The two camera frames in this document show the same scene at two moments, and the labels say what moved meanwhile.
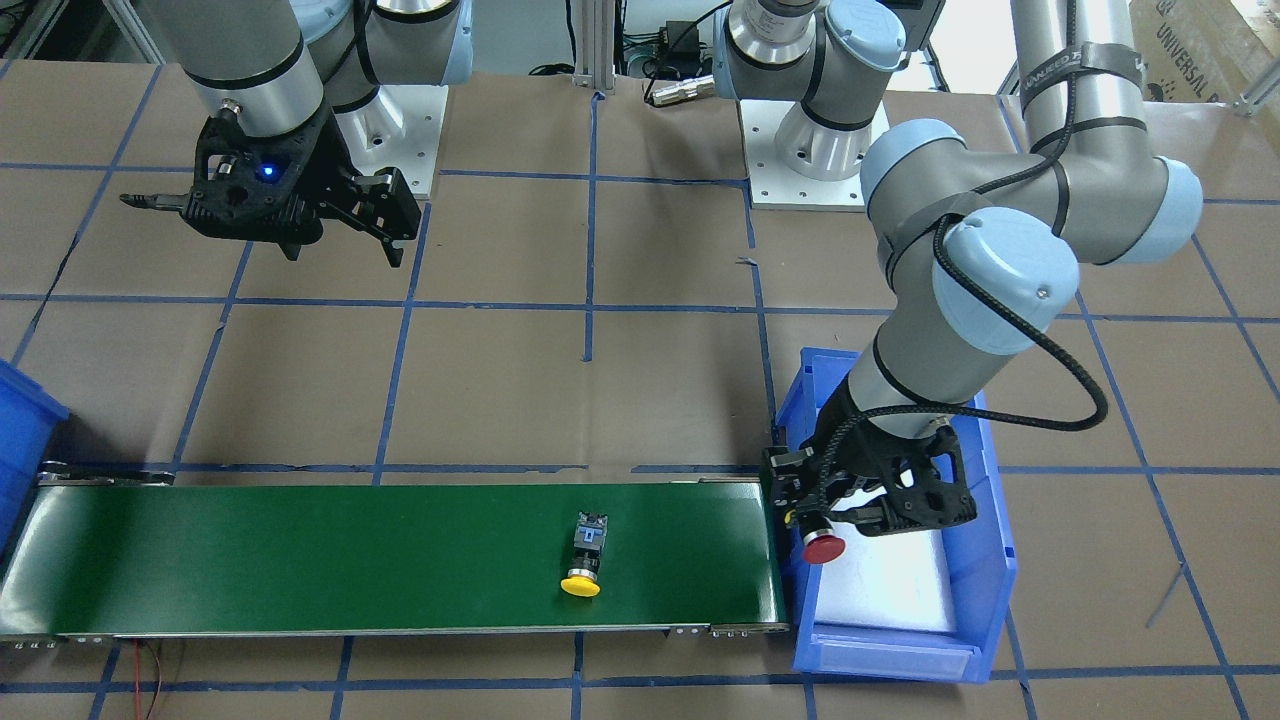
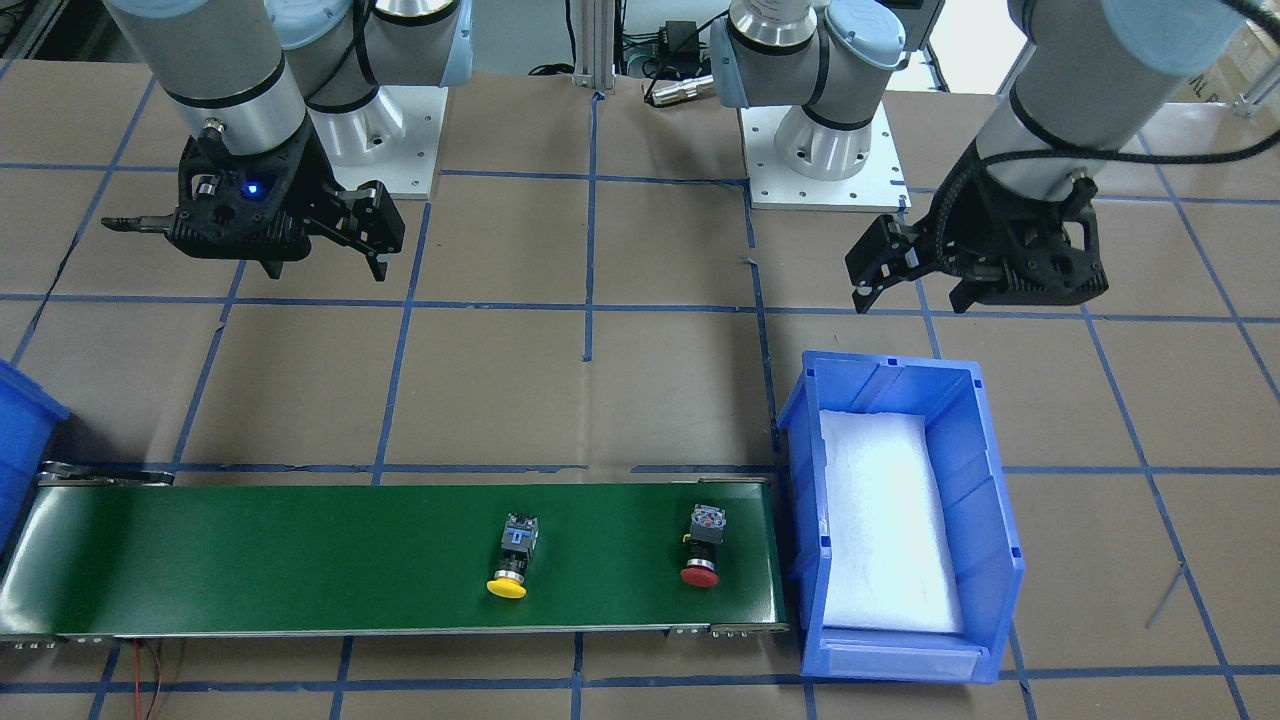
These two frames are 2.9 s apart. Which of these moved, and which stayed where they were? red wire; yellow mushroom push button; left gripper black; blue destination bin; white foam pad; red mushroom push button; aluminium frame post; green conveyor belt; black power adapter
Moved: red mushroom push button; left gripper black; yellow mushroom push button
Stayed: black power adapter; blue destination bin; green conveyor belt; white foam pad; red wire; aluminium frame post
